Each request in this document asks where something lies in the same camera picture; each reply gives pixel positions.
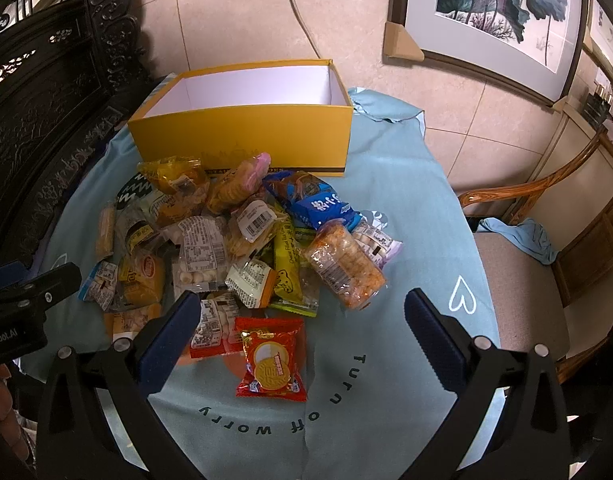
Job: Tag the yellow cardboard box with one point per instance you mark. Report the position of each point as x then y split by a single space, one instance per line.
296 111

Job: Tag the clear rice cracker pack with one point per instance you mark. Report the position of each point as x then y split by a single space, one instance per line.
343 266

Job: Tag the clear white candy bag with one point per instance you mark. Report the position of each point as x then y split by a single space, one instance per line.
202 263

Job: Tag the dark carved wooden furniture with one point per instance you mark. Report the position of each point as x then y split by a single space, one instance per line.
71 72

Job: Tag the blue cloth on chair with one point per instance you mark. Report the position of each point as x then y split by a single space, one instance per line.
529 236

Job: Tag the framed lotus painting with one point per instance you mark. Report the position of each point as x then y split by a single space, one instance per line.
531 46

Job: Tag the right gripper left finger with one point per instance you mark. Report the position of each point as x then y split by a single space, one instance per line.
139 368

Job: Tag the orange yellow snack packet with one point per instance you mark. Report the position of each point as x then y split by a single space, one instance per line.
181 177

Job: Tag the red round-cookie snack packet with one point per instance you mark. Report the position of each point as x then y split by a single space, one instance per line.
271 353

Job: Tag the light blue tablecloth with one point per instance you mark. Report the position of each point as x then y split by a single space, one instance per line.
372 400

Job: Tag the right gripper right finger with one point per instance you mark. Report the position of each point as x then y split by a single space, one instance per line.
472 373

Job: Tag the person's left hand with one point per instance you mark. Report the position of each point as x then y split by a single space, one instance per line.
10 429

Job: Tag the blue snack bag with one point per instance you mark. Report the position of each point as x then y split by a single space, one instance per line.
309 199

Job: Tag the purple white snack packet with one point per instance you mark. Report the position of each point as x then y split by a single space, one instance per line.
378 246

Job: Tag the wooden armchair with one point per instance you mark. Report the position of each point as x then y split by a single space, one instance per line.
531 281

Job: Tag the yellow green snack packet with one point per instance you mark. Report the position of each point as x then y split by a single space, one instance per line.
297 285

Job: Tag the pink cookie snack pack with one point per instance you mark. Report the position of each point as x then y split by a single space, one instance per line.
237 184

